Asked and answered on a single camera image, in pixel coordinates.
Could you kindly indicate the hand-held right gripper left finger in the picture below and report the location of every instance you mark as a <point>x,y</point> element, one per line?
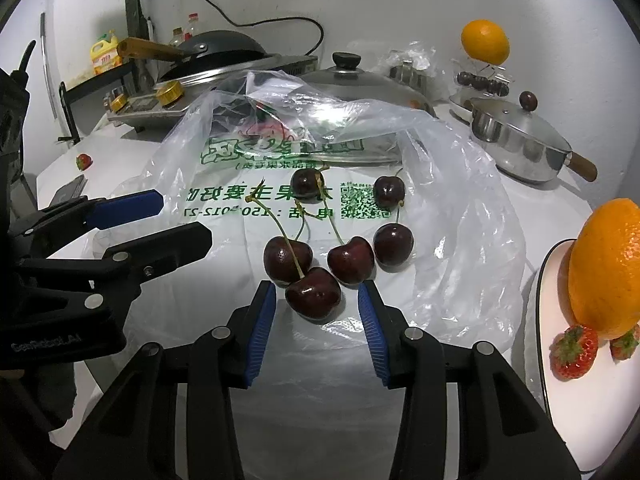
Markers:
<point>262,335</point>

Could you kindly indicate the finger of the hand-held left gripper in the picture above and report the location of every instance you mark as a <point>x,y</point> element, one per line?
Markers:
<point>130,207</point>
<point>165,242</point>

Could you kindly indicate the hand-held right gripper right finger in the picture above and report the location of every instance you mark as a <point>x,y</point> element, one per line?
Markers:
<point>372,335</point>

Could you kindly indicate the dark red cherry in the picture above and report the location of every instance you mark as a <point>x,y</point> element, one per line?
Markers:
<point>393,244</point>
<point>287,258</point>
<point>351,261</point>
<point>389,191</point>
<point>313,293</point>
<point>307,183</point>

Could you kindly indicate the clear printed plastic bag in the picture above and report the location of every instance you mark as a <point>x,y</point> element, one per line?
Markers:
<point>450,240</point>

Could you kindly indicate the white round plate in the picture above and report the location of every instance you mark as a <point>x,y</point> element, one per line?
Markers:
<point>590,410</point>

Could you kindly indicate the large orange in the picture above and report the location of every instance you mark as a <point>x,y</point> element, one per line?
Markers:
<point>607,270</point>

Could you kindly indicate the grey flat object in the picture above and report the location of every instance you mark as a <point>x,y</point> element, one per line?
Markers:
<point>70,189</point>

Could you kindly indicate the small red strawberry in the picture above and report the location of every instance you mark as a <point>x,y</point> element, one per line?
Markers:
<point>84,161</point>

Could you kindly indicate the black metal rack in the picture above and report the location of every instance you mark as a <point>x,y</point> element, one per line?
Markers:
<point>75,89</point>

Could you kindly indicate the steel induction cooker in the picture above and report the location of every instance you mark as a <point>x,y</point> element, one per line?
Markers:
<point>210,85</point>

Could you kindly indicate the yellow detergent bottle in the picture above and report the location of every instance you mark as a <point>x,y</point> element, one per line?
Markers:
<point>105,55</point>

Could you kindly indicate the black umbrella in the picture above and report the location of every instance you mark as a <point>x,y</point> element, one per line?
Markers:
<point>143,20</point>

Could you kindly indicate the red cap bottle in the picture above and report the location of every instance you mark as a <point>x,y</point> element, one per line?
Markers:
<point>192,25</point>

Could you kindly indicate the small steel pot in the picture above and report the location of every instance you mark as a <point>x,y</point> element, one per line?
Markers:
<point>520,157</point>

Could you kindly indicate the small white plate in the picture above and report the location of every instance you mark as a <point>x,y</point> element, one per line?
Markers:
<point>457,108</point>

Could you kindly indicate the large steel domed lid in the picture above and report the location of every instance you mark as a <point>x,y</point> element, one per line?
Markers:
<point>350,85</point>

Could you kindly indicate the small steel pot lid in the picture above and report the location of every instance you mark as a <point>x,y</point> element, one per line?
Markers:
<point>515,120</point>

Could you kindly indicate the steel seasoning jar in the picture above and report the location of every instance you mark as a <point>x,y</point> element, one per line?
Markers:
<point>406,74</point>

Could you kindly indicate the clear box of cherries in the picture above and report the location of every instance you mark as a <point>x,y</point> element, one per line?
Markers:
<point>482,82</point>

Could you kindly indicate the crumpled clear plastic bag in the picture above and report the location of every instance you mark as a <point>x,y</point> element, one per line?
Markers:
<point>417,57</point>

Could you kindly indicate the orange with stem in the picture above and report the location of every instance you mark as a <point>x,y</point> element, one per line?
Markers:
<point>485,41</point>

